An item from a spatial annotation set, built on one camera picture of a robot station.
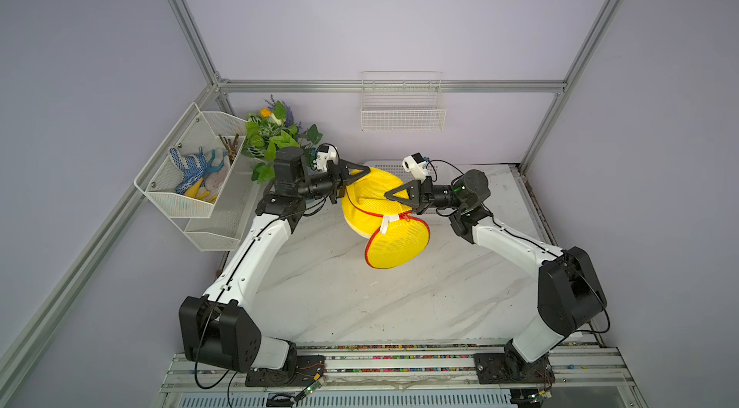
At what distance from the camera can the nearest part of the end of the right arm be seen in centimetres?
64

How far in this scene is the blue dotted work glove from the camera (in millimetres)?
714

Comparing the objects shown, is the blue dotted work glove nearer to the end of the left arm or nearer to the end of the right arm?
the end of the left arm

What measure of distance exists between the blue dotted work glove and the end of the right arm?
49 centimetres

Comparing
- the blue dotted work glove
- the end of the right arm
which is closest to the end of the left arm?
the end of the right arm
